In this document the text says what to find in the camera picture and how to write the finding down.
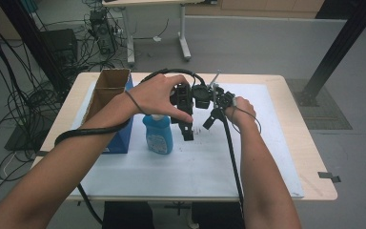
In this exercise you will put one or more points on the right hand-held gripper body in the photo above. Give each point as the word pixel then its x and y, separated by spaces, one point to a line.
pixel 222 98

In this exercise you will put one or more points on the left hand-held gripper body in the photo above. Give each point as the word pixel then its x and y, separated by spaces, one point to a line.
pixel 184 97

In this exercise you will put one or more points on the blue detergent bottle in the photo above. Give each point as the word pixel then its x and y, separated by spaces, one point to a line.
pixel 158 136

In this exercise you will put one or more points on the blue cardboard box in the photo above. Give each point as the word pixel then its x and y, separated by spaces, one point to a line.
pixel 111 82

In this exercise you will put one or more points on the person's right hand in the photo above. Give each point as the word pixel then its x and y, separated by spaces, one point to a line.
pixel 243 113

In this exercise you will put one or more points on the person's left hand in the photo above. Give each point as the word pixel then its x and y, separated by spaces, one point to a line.
pixel 155 95

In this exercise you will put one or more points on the white table mat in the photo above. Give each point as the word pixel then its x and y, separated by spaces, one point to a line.
pixel 197 171

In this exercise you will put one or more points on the thin black wrist band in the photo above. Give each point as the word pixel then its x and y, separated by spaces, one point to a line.
pixel 135 101

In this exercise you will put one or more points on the white plug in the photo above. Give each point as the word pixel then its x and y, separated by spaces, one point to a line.
pixel 157 38

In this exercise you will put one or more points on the light wooden table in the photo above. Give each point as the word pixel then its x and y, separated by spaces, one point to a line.
pixel 301 140

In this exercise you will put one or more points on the person's right leg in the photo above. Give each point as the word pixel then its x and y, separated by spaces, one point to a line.
pixel 217 216

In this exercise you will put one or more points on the person's leg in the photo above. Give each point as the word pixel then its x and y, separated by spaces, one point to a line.
pixel 128 216
pixel 217 216

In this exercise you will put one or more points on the white desk with metal legs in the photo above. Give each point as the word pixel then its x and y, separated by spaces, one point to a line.
pixel 158 2

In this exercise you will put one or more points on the person's left leg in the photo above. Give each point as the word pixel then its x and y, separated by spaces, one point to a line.
pixel 128 216

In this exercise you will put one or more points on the black computer tower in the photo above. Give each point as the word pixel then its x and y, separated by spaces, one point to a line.
pixel 103 31

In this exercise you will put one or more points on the grey floor mat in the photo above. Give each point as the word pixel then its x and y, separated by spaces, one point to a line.
pixel 327 117

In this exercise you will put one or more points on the black tape strip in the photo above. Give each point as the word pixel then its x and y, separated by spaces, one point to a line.
pixel 329 176

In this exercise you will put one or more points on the black box on floor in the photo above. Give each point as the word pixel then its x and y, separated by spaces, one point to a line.
pixel 60 44

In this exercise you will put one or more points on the dark floor mat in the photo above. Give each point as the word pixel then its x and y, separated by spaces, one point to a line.
pixel 25 140

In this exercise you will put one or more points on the black metal frame post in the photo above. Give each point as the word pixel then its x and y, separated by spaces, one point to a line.
pixel 340 47
pixel 35 44

